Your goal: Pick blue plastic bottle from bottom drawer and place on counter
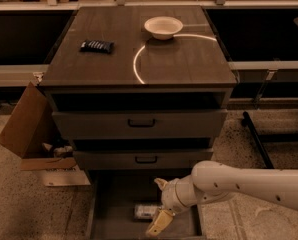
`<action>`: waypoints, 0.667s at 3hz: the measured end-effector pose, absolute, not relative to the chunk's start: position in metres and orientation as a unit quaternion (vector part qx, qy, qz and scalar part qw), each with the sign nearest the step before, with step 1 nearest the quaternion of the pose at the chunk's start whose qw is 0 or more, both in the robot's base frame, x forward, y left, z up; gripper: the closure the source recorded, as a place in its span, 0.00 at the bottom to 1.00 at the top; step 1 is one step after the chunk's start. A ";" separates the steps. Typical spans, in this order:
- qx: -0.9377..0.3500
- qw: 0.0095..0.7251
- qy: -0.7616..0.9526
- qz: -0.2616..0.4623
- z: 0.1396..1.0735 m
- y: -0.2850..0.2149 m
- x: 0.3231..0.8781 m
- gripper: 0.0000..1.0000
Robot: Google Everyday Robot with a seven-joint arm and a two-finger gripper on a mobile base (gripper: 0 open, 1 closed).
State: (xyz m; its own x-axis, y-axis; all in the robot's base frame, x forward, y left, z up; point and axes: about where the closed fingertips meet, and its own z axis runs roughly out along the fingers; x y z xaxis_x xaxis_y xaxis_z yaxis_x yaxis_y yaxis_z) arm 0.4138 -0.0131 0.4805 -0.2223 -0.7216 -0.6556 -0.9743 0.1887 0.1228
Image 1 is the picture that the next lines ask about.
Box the black metal bar stand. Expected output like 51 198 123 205
241 111 274 169

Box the middle grey drawer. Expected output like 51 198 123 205
74 148 213 170

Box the white bowl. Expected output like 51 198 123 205
144 16 183 40

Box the grey drawer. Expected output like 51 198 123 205
74 148 213 170
52 109 227 140

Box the top grey drawer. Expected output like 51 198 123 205
52 109 227 140

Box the dark snack packet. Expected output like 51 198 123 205
80 40 114 54

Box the open bottom drawer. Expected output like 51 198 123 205
86 169 206 240

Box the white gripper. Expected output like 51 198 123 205
146 176 203 237

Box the dark wooden drawer cabinet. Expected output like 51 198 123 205
39 5 239 185

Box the white paper sheet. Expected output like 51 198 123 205
36 166 90 187

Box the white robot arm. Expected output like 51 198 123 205
146 161 298 237

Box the clear blue plastic bottle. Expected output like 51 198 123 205
134 203 161 220

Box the brown cardboard box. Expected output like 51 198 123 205
0 83 76 171

